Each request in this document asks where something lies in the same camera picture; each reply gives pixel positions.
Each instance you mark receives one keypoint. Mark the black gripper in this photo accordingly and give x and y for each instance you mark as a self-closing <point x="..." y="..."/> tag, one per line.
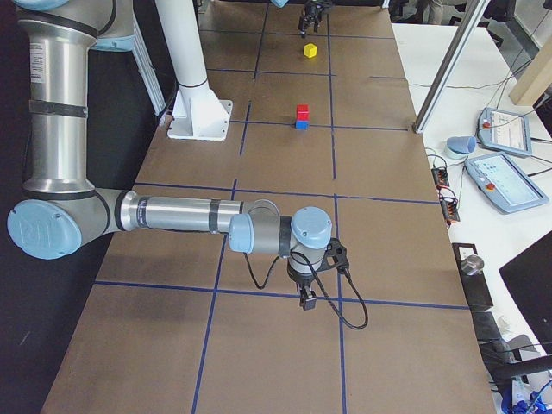
<point x="301" y="280"/>
<point x="311" y="13"/>

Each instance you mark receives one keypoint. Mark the yellow wooden block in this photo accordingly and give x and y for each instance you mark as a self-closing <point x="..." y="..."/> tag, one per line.
<point x="310" y="50"/>

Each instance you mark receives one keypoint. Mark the red wooden block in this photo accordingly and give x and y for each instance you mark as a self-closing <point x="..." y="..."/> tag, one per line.
<point x="302" y="113"/>

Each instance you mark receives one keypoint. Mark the blue wooden block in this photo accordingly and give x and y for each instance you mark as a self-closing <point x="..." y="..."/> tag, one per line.
<point x="303" y="125"/>

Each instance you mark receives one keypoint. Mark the metal cup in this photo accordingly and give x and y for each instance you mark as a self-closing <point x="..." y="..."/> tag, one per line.
<point x="472" y="265"/>

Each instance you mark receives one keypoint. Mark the light blue tape roll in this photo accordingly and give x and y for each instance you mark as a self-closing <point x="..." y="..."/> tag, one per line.
<point x="458" y="147"/>

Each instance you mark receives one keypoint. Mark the far teach pendant tablet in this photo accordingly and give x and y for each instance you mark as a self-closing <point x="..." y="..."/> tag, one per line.
<point x="504" y="131"/>

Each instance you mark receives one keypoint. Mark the teach pendant tablet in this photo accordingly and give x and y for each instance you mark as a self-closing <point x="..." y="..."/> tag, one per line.
<point x="505" y="185"/>
<point x="504" y="131"/>

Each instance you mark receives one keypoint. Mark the near teach pendant tablet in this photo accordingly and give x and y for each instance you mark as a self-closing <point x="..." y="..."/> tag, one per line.
<point x="505" y="185"/>

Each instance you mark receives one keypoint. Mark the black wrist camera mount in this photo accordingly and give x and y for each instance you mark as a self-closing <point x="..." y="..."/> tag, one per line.
<point x="335" y="257"/>

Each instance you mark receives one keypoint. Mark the white mount pole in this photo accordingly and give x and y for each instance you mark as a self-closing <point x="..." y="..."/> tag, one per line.
<point x="180" y="28"/>

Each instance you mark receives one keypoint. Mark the white mount base plate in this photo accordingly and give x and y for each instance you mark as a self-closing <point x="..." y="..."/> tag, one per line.
<point x="200" y="115"/>

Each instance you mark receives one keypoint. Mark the aluminium frame post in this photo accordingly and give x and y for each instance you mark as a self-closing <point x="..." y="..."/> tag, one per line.
<point x="469" y="23"/>

